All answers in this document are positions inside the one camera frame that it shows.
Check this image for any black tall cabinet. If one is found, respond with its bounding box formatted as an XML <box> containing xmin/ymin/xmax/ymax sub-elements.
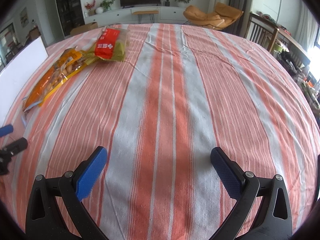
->
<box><xmin>55</xmin><ymin>0</ymin><xmax>85</xmax><ymax>37</ymax></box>

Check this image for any potted green plant left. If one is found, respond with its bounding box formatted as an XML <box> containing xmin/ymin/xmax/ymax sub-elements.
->
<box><xmin>100</xmin><ymin>0</ymin><xmax>115</xmax><ymax>11</ymax></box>

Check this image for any red flower vase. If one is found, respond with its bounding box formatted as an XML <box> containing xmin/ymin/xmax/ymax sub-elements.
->
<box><xmin>85</xmin><ymin>0</ymin><xmax>96</xmax><ymax>16</ymax></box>

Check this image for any small wooden bench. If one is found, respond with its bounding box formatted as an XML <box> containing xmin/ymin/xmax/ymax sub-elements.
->
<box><xmin>132</xmin><ymin>10</ymin><xmax>159</xmax><ymax>24</ymax></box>

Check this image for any orange lounge chair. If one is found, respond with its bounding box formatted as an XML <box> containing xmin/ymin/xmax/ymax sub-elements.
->
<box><xmin>183</xmin><ymin>2</ymin><xmax>244</xmax><ymax>30</ymax></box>

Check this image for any orange peanut snack bag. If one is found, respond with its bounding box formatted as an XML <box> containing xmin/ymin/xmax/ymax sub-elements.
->
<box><xmin>22</xmin><ymin>48</ymin><xmax>84</xmax><ymax>112</ymax></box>

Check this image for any red label snack bag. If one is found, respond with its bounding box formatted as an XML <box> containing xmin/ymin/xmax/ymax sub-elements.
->
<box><xmin>84</xmin><ymin>26</ymin><xmax>130</xmax><ymax>62</ymax></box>

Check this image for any white storage box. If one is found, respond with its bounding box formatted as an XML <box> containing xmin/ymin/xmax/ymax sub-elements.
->
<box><xmin>0</xmin><ymin>37</ymin><xmax>48</xmax><ymax>126</ymax></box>

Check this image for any striped pink white tablecloth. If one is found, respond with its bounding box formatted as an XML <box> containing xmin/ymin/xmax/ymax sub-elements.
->
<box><xmin>1</xmin><ymin>24</ymin><xmax>319</xmax><ymax>239</ymax></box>

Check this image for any cardboard box on floor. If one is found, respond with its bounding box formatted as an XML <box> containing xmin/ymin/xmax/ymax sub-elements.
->
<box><xmin>70</xmin><ymin>22</ymin><xmax>98</xmax><ymax>36</ymax></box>

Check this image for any white tv cabinet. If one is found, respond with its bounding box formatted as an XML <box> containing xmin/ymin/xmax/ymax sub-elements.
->
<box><xmin>84</xmin><ymin>6</ymin><xmax>187</xmax><ymax>27</ymax></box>

